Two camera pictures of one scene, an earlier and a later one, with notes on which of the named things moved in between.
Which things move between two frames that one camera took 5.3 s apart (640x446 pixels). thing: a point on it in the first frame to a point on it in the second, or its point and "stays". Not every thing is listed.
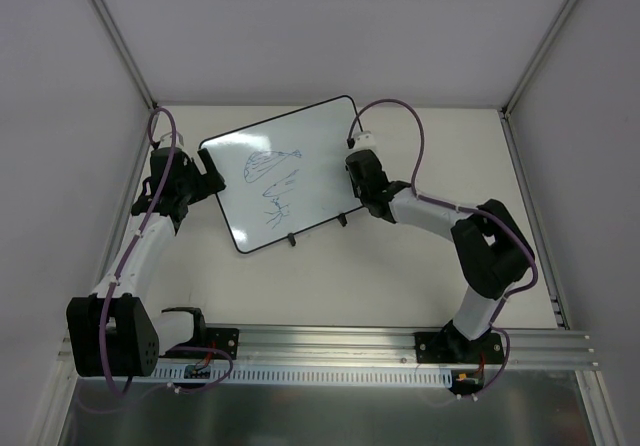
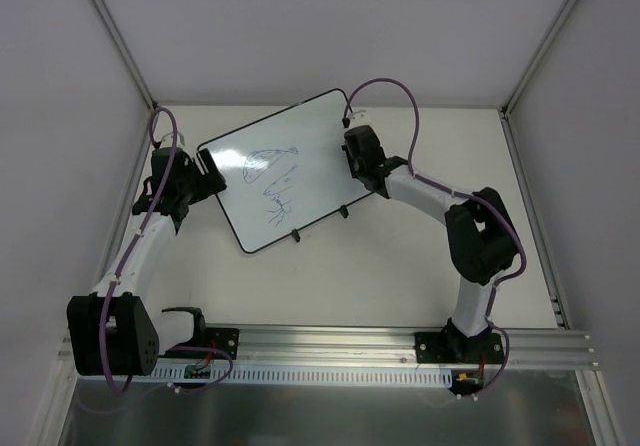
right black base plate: (454, 348) stays
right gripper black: (360, 170) to (354, 161)
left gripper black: (198, 180) stays
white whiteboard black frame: (286, 174) stays
